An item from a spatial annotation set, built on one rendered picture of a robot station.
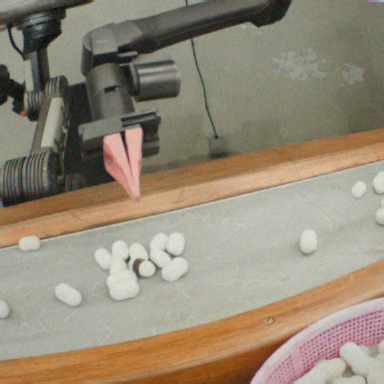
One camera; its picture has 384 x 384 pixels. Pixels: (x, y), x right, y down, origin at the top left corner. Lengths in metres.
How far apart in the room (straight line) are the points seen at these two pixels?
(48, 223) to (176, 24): 0.36
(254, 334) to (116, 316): 0.16
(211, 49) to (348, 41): 0.95
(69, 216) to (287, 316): 0.39
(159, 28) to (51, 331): 0.47
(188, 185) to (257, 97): 2.06
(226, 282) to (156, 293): 0.07
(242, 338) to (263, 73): 2.42
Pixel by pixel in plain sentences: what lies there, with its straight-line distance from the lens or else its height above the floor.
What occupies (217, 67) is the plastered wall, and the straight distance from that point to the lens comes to 2.65.
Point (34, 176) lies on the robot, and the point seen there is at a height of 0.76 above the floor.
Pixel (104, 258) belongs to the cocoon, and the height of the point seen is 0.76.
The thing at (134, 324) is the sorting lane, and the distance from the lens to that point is 0.47.
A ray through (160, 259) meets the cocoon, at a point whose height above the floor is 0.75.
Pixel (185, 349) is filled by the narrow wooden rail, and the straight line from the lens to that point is 0.38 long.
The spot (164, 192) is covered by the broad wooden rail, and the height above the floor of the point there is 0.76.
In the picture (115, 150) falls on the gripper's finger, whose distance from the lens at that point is 0.55.
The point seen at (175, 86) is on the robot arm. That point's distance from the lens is 0.65.
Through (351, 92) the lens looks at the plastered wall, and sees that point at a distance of 3.04.
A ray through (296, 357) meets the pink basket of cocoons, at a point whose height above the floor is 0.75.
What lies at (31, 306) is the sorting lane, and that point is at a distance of 0.53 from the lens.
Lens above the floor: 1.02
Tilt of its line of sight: 22 degrees down
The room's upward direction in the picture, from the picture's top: 7 degrees counter-clockwise
